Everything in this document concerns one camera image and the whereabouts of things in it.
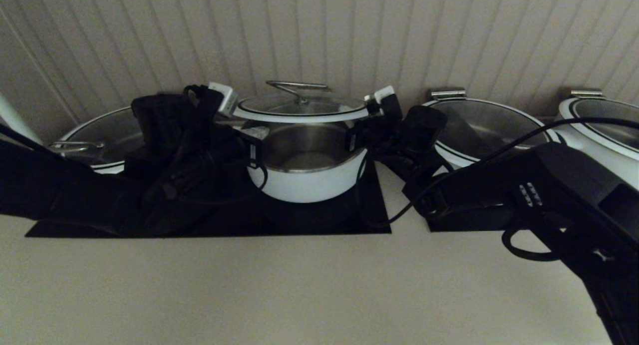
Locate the black right camera cable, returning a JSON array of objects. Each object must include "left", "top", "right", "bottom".
[{"left": 355, "top": 116, "right": 639, "bottom": 229}]

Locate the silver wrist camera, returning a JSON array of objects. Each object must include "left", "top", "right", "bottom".
[
  {"left": 364, "top": 85, "right": 396, "bottom": 117},
  {"left": 209, "top": 82, "right": 239, "bottom": 117}
]

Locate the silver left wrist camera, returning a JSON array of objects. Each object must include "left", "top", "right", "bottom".
[{"left": 209, "top": 82, "right": 239, "bottom": 117}]

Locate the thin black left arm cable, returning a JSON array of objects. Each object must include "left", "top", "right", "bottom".
[{"left": 0, "top": 123, "right": 50, "bottom": 151}]

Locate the black camera cable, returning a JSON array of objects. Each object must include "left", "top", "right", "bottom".
[
  {"left": 175, "top": 165, "right": 268, "bottom": 206},
  {"left": 355, "top": 116, "right": 639, "bottom": 229}
]

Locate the white round pot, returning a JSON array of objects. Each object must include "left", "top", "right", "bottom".
[
  {"left": 422, "top": 99, "right": 562, "bottom": 172},
  {"left": 48, "top": 105, "right": 148, "bottom": 175},
  {"left": 549, "top": 98, "right": 639, "bottom": 191},
  {"left": 245, "top": 120, "right": 371, "bottom": 204}
]

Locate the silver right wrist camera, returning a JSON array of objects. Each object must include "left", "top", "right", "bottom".
[{"left": 364, "top": 85, "right": 396, "bottom": 117}]

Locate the black left camera cable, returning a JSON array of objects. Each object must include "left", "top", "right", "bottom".
[{"left": 175, "top": 165, "right": 268, "bottom": 206}]

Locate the black glass cooktop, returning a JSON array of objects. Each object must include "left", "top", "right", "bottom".
[
  {"left": 389, "top": 160, "right": 520, "bottom": 233},
  {"left": 25, "top": 158, "right": 391, "bottom": 238}
]

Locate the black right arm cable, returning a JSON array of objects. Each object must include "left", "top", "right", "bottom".
[{"left": 502, "top": 224, "right": 567, "bottom": 262}]

